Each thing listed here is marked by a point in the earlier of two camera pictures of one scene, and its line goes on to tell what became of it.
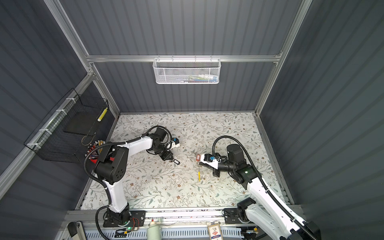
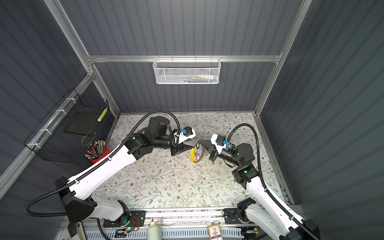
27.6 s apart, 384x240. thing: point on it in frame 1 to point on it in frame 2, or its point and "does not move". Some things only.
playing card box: (214, 232) does not move
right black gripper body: (216, 172) to (214, 156)
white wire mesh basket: (186, 71) does not move
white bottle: (154, 231) does not move
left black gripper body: (165, 154) to (175, 150)
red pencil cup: (94, 155) does not move
